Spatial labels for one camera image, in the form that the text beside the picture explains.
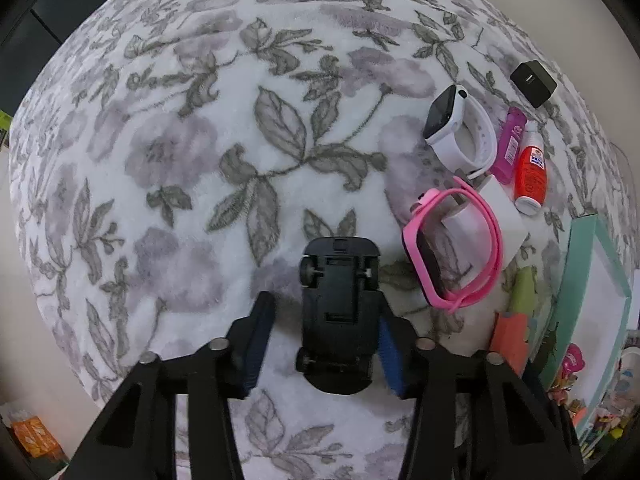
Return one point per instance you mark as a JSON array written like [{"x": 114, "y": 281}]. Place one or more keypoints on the pink smartwatch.
[{"x": 412, "y": 232}]

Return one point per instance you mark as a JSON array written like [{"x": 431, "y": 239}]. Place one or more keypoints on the teal rimmed white tray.
[{"x": 582, "y": 240}]

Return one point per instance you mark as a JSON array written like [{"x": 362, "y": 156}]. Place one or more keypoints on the pile of colourful stationery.
[{"x": 610, "y": 410}]

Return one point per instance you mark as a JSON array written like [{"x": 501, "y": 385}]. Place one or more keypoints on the black toy car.
[{"x": 340, "y": 310}]

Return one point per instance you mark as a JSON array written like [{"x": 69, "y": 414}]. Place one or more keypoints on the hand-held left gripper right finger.
[{"x": 392, "y": 360}]

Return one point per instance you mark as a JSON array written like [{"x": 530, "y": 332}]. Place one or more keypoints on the small red bottle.
[{"x": 530, "y": 170}]

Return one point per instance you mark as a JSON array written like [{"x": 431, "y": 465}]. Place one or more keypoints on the dark cabinet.
[{"x": 50, "y": 25}]

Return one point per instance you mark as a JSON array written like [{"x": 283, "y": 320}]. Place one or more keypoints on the white smartwatch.
[{"x": 450, "y": 145}]

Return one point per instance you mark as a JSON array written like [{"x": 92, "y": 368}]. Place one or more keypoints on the orange packet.
[{"x": 35, "y": 435}]

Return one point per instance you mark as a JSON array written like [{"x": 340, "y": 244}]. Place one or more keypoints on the pink toy puppy figure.
[{"x": 572, "y": 360}]

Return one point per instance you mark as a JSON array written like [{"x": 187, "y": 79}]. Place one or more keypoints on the orange and blue foam toy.
[{"x": 507, "y": 340}]

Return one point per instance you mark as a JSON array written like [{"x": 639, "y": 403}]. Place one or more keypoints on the white charger plug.
[{"x": 505, "y": 210}]

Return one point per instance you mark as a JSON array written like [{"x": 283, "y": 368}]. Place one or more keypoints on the purple lighter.
[{"x": 510, "y": 150}]

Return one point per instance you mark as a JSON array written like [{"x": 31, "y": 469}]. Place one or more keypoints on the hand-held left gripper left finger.
[{"x": 257, "y": 345}]

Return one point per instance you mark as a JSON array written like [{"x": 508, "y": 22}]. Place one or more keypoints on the black charger cube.
[{"x": 534, "y": 84}]

